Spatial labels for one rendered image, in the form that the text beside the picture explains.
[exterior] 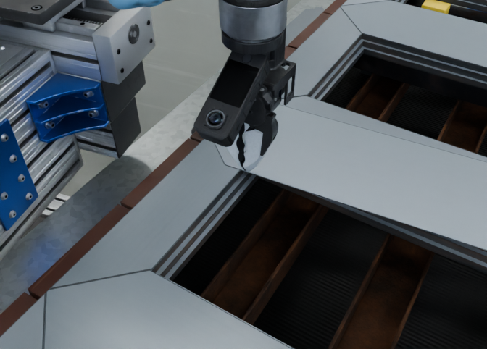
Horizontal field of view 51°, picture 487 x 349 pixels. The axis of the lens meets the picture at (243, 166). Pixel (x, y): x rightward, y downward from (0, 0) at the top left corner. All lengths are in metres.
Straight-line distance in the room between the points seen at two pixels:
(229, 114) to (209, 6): 2.62
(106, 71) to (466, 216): 0.60
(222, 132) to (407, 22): 0.74
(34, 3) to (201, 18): 2.22
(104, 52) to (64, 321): 0.43
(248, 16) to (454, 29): 0.74
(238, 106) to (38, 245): 0.53
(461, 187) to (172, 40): 2.22
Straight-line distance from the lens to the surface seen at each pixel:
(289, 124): 0.88
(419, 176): 0.82
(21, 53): 0.96
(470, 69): 1.13
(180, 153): 0.87
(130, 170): 1.07
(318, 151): 0.83
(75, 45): 0.91
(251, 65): 0.60
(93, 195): 1.03
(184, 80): 2.53
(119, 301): 0.66
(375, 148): 0.86
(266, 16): 0.56
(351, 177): 0.80
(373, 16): 1.23
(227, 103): 0.58
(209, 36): 2.87
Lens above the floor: 1.40
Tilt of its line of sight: 43 degrees down
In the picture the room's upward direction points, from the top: straight up
